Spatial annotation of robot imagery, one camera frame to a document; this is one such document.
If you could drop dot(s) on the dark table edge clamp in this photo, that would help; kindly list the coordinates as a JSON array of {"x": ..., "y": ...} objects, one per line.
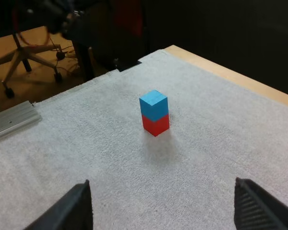
[{"x": 127, "y": 65}]

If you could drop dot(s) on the red cube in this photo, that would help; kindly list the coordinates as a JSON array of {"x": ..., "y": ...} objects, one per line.
[{"x": 157, "y": 127}]

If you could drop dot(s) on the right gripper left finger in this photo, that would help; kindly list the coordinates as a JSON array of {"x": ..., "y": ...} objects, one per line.
[{"x": 73, "y": 210}]

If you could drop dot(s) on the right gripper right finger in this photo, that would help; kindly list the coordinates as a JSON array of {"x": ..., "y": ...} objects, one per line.
[{"x": 256, "y": 208}]

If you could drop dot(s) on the ribbed aluminium rail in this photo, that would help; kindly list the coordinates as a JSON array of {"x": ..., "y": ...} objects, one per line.
[{"x": 12, "y": 121}]

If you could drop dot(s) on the blue cube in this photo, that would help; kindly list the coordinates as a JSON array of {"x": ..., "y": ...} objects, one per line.
[{"x": 153, "y": 106}]

